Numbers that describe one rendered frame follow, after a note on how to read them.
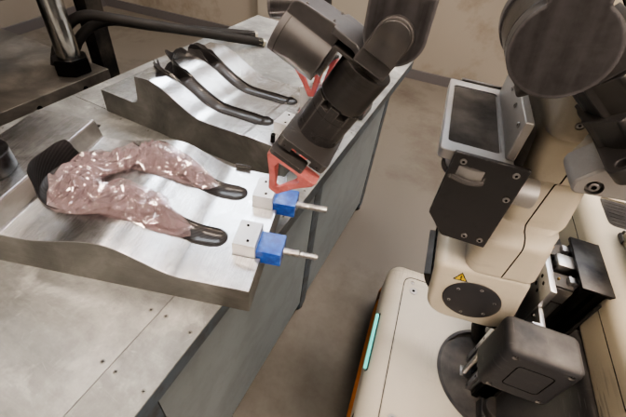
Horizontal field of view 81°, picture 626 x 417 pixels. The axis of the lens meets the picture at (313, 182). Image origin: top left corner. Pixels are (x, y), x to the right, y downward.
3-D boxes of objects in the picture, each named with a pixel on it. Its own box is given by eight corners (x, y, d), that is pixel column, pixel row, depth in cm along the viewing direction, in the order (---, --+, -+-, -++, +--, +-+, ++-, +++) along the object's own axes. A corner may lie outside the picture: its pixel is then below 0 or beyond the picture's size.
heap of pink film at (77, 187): (224, 176, 70) (221, 141, 65) (183, 248, 56) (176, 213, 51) (94, 152, 71) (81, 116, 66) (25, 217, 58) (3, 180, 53)
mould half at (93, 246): (286, 197, 76) (289, 154, 68) (249, 312, 56) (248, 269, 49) (57, 154, 78) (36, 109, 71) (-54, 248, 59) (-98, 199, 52)
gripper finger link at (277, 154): (244, 185, 47) (275, 140, 41) (266, 155, 53) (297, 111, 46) (287, 215, 48) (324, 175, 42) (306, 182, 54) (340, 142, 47)
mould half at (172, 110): (329, 127, 97) (336, 80, 88) (278, 182, 79) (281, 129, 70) (179, 74, 111) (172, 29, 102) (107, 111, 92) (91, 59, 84)
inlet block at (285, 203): (326, 210, 70) (330, 190, 66) (322, 230, 66) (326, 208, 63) (259, 197, 71) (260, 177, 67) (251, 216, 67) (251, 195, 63)
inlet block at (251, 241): (318, 255, 62) (321, 235, 58) (313, 280, 58) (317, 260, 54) (242, 240, 63) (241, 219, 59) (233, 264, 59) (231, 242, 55)
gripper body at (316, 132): (273, 145, 42) (304, 100, 37) (304, 105, 50) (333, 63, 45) (319, 178, 43) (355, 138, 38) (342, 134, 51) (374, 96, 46)
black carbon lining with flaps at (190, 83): (300, 107, 90) (303, 70, 83) (265, 138, 78) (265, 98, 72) (187, 67, 99) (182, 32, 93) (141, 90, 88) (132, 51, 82)
